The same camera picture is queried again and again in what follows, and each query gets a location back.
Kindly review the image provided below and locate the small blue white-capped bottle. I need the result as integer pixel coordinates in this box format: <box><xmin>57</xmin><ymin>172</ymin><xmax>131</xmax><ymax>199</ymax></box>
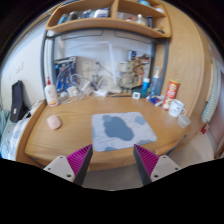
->
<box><xmin>140</xmin><ymin>77</ymin><xmax>151</xmax><ymax>99</ymax></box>

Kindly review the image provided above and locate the grey blue-blotched mouse pad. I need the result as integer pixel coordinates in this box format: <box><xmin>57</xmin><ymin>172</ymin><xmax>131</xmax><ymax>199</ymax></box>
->
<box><xmin>91</xmin><ymin>111</ymin><xmax>158</xmax><ymax>153</ymax></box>

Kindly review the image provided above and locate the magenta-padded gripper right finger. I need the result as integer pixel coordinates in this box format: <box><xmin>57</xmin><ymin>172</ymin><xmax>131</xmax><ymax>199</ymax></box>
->
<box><xmin>133</xmin><ymin>143</ymin><xmax>183</xmax><ymax>186</ymax></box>

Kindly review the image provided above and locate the blue tissue packet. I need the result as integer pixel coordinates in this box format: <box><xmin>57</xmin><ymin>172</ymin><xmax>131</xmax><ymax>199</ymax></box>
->
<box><xmin>148</xmin><ymin>95</ymin><xmax>165</xmax><ymax>107</ymax></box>

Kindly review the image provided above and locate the pale checked bedding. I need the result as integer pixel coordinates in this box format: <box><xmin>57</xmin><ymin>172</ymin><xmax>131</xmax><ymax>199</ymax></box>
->
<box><xmin>0</xmin><ymin>109</ymin><xmax>34</xmax><ymax>161</ymax></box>

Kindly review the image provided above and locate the robot model kit box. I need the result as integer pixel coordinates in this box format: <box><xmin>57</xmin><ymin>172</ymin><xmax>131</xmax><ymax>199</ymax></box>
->
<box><xmin>54</xmin><ymin>56</ymin><xmax>78</xmax><ymax>93</ymax></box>

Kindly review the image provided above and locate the red chips can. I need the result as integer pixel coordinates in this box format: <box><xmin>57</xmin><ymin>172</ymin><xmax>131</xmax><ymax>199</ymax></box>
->
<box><xmin>162</xmin><ymin>79</ymin><xmax>180</xmax><ymax>111</ymax></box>

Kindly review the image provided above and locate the wooden shelf unit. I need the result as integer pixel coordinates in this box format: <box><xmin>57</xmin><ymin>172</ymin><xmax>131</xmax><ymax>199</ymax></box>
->
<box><xmin>45</xmin><ymin>0</ymin><xmax>173</xmax><ymax>39</ymax></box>

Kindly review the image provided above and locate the pink computer mouse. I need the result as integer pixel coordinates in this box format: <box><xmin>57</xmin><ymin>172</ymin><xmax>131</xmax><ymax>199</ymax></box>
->
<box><xmin>46</xmin><ymin>114</ymin><xmax>63</xmax><ymax>131</ymax></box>

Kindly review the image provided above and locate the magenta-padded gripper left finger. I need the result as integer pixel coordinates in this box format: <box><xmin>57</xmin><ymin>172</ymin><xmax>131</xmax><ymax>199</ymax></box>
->
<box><xmin>43</xmin><ymin>143</ymin><xmax>94</xmax><ymax>187</ymax></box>

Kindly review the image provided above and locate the white radiator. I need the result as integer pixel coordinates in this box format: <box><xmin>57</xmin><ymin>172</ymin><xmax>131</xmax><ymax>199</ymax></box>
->
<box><xmin>200</xmin><ymin>66</ymin><xmax>220</xmax><ymax>124</ymax></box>

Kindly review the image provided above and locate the clear plastic cup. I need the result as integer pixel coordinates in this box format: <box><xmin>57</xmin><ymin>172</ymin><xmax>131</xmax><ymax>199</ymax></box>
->
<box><xmin>176</xmin><ymin>114</ymin><xmax>193</xmax><ymax>129</ymax></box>

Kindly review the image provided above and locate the white mug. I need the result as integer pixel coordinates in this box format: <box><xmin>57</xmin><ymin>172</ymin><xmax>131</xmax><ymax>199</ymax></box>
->
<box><xmin>168</xmin><ymin>98</ymin><xmax>188</xmax><ymax>118</ymax></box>

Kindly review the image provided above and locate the black bag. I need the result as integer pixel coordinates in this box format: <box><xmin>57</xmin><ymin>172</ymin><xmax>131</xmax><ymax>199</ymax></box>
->
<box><xmin>9</xmin><ymin>79</ymin><xmax>29</xmax><ymax>123</ymax></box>

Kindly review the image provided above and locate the white power strip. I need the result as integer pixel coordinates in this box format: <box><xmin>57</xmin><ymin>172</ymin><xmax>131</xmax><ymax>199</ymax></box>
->
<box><xmin>93</xmin><ymin>87</ymin><xmax>110</xmax><ymax>98</ymax></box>

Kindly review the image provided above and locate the beige robot model figure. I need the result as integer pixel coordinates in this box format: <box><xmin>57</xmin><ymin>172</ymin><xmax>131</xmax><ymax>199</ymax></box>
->
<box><xmin>118</xmin><ymin>54</ymin><xmax>151</xmax><ymax>91</ymax></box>

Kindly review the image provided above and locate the white red-capped pump bottle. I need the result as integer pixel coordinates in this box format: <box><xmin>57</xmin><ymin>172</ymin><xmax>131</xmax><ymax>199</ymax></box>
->
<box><xmin>44</xmin><ymin>76</ymin><xmax>60</xmax><ymax>108</ymax></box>

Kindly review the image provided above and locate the blue spray bottle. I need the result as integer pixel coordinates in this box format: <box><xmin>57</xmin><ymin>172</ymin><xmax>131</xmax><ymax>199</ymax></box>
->
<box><xmin>148</xmin><ymin>65</ymin><xmax>163</xmax><ymax>98</ymax></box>

